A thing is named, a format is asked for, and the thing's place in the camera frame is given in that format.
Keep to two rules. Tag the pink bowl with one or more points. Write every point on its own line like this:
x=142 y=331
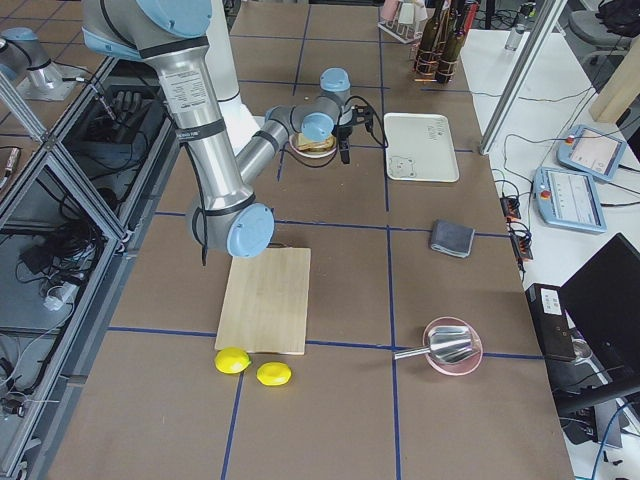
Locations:
x=464 y=367

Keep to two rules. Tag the white wire cup rack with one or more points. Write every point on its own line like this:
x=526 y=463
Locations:
x=404 y=33

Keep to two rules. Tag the yellow lemon whole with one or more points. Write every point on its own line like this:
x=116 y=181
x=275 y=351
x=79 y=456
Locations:
x=232 y=360

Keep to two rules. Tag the dark green wine bottle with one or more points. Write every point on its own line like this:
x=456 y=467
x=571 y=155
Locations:
x=426 y=59

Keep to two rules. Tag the black box device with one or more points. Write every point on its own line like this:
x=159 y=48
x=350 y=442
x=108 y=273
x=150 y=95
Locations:
x=550 y=322

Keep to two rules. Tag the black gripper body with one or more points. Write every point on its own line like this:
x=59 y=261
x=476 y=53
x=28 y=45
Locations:
x=343 y=134

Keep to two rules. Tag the metal scoop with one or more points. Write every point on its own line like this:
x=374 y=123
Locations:
x=446 y=344

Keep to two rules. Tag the pink cup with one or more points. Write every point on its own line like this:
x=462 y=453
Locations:
x=389 y=10

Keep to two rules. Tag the white round plate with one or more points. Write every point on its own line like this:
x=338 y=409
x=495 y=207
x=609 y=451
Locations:
x=311 y=155

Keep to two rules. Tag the aluminium frame post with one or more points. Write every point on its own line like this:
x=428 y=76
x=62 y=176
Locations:
x=543 y=27

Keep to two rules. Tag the blue teach pendant far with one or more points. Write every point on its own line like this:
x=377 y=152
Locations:
x=591 y=151

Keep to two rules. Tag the white cup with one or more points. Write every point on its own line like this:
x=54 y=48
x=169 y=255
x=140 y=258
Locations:
x=412 y=12

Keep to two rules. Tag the grey folded cloth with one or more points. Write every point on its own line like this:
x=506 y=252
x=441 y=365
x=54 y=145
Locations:
x=451 y=238

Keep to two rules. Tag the blue teach pendant near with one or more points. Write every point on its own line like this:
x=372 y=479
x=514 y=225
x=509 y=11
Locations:
x=568 y=199

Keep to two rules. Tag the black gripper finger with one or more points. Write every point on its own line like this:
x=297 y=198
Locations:
x=344 y=151

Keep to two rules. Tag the bread slice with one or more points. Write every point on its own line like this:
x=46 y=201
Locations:
x=304 y=144

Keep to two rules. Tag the black laptop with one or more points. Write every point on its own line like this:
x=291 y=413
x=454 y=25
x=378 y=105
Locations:
x=602 y=300

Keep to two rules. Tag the yellow lemon half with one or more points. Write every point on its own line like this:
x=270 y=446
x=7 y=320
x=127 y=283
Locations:
x=274 y=374

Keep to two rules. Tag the copper wire bottle rack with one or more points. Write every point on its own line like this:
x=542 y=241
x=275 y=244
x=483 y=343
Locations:
x=437 y=55

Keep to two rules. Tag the cream bear serving tray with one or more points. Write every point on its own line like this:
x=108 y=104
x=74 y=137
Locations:
x=420 y=148

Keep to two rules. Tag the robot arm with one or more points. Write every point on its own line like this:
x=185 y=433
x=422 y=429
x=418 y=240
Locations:
x=187 y=44
x=23 y=57

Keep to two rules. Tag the blue teach pendant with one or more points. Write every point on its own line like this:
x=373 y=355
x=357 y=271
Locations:
x=568 y=199
x=591 y=151

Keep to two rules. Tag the wooden cutting board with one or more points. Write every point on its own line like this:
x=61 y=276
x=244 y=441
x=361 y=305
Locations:
x=266 y=303

